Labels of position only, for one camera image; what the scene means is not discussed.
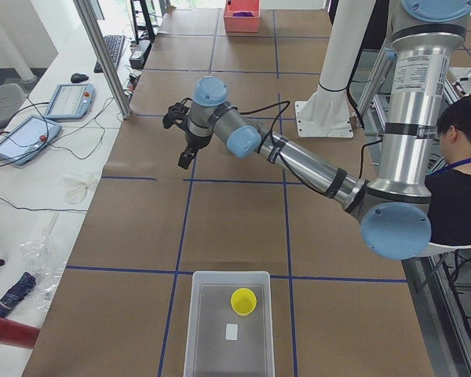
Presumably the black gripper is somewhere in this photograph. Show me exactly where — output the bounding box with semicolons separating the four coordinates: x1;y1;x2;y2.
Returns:
162;97;212;170

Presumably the purple microfiber cloth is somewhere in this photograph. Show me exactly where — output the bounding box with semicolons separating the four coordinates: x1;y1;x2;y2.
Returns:
232;11;254;18

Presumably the yellow plastic cup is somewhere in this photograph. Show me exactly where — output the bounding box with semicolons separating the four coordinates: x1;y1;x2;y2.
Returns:
230;287;257;317

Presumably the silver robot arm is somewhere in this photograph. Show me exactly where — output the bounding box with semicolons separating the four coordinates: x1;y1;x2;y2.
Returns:
162;1;471;260

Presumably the clear plastic storage box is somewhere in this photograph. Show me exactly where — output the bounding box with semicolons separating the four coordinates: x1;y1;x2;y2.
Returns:
183;271;276;376

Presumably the teach pendant tablet far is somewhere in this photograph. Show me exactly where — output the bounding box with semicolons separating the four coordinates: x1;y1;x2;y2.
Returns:
44;83;95;121

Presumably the teach pendant tablet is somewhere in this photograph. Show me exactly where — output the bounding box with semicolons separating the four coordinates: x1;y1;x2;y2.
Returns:
0;115;62;166
44;83;95;121

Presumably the black keyboard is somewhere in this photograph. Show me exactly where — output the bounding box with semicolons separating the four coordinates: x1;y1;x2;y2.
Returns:
104;35;126;68

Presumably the black computer mouse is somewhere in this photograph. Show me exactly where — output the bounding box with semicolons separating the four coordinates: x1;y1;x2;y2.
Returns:
70;72;89;83

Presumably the pink plastic bin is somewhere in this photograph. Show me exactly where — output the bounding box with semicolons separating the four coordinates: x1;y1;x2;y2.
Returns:
223;0;261;33

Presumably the teach pendant tablet near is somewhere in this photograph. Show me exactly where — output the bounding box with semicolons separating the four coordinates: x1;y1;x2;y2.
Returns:
0;115;62;166

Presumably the crumpled clear plastic wrap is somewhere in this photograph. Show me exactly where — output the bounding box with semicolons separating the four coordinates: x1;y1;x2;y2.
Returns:
20;212;66;313

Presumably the white label card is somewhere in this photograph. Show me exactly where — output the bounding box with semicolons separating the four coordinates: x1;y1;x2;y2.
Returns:
225;324;239;341

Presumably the folded dark blue umbrella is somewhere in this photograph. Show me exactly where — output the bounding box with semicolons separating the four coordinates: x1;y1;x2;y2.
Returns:
0;272;36;318

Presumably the red cylinder tube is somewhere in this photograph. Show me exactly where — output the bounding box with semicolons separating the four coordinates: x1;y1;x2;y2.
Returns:
0;317;40;350

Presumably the seated operator black shirt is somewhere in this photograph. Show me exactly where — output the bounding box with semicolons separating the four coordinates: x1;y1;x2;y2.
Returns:
425;95;471;246

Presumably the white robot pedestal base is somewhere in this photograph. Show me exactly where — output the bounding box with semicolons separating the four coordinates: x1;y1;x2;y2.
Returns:
295;0;376;138

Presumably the aluminium frame post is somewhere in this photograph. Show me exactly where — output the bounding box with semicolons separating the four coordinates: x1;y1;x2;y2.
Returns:
73;0;132;119

